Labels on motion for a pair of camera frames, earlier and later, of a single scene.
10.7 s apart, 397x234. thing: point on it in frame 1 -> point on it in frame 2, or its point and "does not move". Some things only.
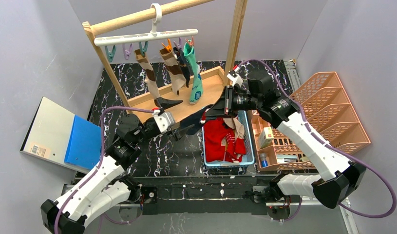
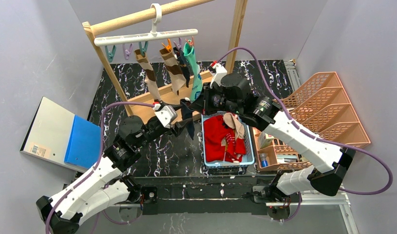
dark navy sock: x=194 y=120 -> x=187 y=111
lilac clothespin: x=126 y=52 does not move
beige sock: x=234 y=123 does not move
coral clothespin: x=192 y=41 does not move
